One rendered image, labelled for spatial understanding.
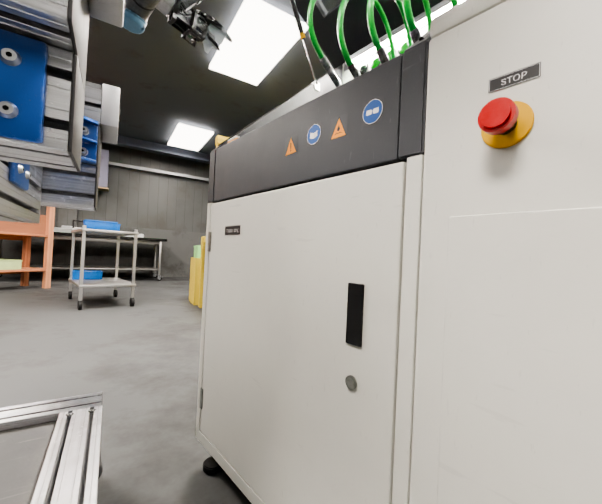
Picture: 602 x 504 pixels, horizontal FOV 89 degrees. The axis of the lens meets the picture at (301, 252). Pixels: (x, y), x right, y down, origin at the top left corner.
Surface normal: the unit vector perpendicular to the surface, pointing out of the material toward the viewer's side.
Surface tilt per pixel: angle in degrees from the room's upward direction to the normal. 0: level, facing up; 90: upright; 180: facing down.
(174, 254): 90
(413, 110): 90
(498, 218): 90
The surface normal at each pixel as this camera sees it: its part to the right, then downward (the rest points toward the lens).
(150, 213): 0.52, 0.01
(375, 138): -0.76, -0.04
